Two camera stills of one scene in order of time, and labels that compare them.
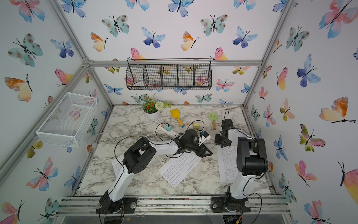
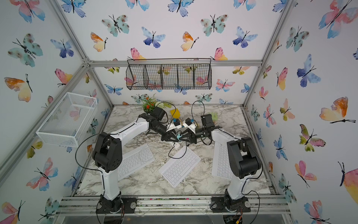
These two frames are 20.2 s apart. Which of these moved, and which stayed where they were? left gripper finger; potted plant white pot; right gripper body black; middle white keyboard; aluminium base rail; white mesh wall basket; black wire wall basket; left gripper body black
Moved: left gripper finger; left gripper body black; right gripper body black
Stayed: aluminium base rail; black wire wall basket; middle white keyboard; potted plant white pot; white mesh wall basket
